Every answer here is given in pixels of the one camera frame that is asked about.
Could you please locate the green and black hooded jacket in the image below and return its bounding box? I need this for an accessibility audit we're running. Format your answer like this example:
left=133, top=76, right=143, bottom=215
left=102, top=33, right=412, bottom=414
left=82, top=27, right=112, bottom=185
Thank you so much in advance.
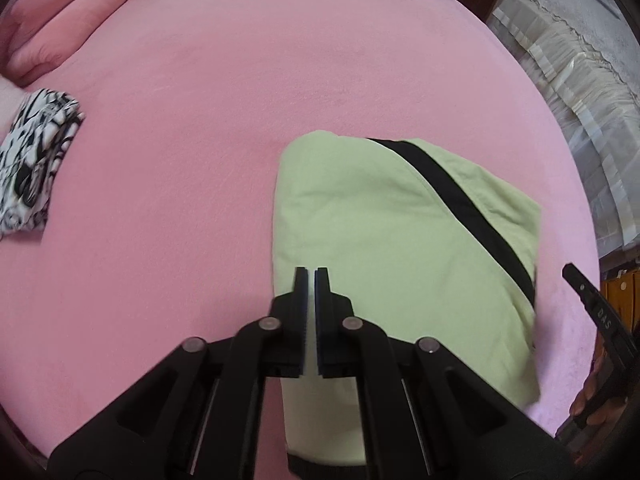
left=271, top=130, right=543, bottom=480

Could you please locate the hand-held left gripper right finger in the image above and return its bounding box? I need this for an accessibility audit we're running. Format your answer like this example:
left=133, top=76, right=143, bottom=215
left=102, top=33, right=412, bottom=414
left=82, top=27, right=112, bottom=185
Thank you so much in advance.
left=314, top=268, right=573, bottom=480

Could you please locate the wooden drawer cabinet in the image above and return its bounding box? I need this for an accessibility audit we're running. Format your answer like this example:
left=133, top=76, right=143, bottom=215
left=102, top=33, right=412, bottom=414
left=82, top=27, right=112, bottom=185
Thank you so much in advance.
left=600, top=265, right=640, bottom=336

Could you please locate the person's right hand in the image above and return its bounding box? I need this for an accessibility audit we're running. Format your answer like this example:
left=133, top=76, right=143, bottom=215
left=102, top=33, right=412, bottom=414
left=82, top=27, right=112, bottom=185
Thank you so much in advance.
left=570, top=345, right=608, bottom=416

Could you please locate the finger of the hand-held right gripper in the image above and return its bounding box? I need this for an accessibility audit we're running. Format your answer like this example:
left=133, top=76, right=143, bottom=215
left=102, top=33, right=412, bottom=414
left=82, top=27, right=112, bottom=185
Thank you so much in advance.
left=562, top=262, right=601, bottom=311

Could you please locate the pink bed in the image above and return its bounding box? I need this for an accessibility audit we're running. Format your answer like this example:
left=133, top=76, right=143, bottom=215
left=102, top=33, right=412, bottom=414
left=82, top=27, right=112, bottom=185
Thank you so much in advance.
left=0, top=0, right=608, bottom=461

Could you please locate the black and white patterned cloth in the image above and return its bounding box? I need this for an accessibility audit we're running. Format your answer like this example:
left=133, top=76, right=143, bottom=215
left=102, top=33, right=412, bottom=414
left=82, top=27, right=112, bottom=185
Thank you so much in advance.
left=0, top=88, right=87, bottom=241

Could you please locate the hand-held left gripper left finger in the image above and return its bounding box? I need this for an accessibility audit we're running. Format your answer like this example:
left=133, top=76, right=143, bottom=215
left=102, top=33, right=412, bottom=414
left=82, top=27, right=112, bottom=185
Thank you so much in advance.
left=47, top=267, right=307, bottom=480

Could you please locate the pink folded quilt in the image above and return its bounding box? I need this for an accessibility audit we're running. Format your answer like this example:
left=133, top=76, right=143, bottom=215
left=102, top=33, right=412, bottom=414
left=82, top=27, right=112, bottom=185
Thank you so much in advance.
left=0, top=0, right=137, bottom=86

